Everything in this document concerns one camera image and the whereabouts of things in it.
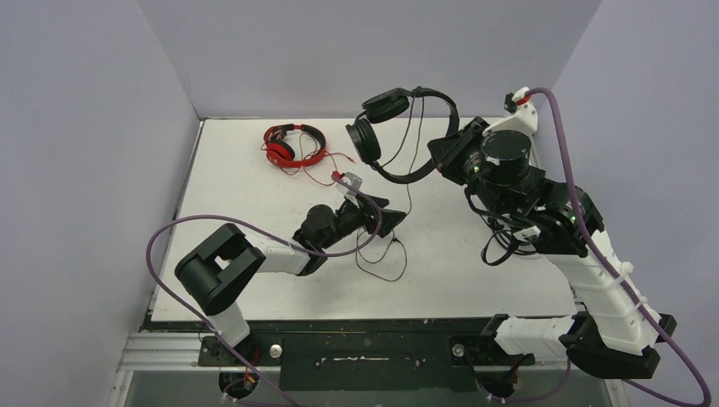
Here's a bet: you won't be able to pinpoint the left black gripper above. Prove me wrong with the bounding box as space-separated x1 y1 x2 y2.
320 190 404 249

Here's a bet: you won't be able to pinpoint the small black headphones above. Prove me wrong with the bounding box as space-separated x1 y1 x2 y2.
344 86 462 284

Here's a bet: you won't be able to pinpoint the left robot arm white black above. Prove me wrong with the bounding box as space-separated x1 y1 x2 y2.
175 196 407 365

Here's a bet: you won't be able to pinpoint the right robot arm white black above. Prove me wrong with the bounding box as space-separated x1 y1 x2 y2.
427 118 676 380

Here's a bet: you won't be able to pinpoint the red headphones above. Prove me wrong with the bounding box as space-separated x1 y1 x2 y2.
260 124 355 187

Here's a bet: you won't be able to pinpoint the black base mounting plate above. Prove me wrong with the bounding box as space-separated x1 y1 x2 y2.
140 317 563 394

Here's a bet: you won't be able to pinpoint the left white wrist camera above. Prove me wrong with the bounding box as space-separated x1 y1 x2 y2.
332 171 363 197

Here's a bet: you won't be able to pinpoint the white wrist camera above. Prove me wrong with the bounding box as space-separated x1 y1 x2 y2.
482 86 538 136
332 171 363 197

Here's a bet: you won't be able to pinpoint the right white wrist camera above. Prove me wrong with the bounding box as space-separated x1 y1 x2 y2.
482 86 538 136

